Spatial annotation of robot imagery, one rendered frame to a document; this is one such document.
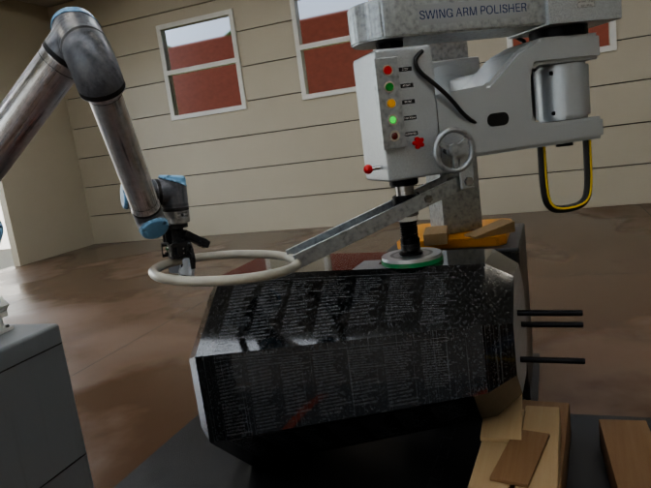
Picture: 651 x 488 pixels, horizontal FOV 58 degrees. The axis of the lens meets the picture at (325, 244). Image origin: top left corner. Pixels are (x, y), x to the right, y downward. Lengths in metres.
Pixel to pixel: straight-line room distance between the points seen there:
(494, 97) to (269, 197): 7.15
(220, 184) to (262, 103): 1.46
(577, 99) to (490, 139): 0.38
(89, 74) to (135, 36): 8.63
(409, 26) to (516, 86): 0.44
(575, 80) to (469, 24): 0.46
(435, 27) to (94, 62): 1.05
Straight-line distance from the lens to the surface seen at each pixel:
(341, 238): 1.94
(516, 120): 2.16
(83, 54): 1.58
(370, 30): 1.97
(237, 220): 9.36
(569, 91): 2.31
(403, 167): 1.95
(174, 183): 2.03
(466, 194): 2.79
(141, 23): 10.13
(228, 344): 2.13
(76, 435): 2.04
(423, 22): 2.02
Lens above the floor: 1.29
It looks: 10 degrees down
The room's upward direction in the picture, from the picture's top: 7 degrees counter-clockwise
